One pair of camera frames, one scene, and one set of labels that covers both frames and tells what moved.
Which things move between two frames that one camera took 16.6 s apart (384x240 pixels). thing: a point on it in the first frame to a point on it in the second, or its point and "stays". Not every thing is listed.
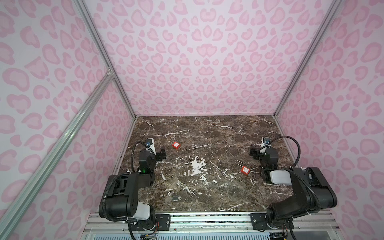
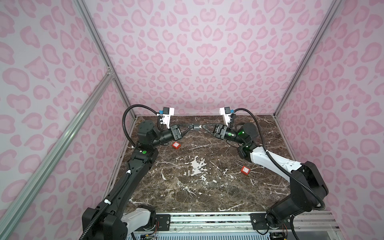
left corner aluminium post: x=109 y=62 stays
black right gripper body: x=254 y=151 to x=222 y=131
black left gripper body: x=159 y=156 to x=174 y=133
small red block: x=176 y=145 stays
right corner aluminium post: x=333 y=8 stays
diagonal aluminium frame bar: x=11 y=209 stays
